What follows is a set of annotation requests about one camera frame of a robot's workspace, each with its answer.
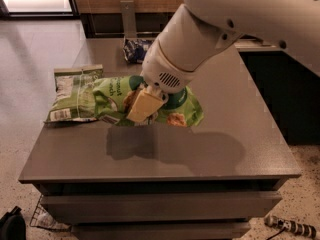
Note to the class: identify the grey cabinet with drawers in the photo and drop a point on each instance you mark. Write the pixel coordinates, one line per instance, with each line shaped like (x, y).
(161, 182)

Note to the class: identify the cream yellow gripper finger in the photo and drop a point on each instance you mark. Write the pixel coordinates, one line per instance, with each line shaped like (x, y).
(148, 101)

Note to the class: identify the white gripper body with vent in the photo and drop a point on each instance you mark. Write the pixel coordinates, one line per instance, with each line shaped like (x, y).
(162, 71)

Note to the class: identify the white power strip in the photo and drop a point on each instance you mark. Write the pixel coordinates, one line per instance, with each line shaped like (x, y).
(293, 227)

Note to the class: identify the green rice chip bag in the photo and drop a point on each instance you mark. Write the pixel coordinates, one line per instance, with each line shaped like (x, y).
(113, 97)

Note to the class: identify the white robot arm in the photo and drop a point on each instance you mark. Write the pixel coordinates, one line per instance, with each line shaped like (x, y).
(200, 29)

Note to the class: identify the green and white snack bag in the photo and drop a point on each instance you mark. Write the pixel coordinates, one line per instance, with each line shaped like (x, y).
(74, 100)

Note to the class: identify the blue chip bag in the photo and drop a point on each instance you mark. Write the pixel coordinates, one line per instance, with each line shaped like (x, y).
(135, 50)

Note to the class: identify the left metal wall bracket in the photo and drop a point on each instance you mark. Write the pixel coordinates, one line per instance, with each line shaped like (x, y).
(128, 18)

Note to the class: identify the wire basket on floor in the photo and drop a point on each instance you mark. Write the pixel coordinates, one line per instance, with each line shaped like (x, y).
(43, 220)

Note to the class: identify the black object on floor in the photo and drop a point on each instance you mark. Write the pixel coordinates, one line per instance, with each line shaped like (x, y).
(12, 225)

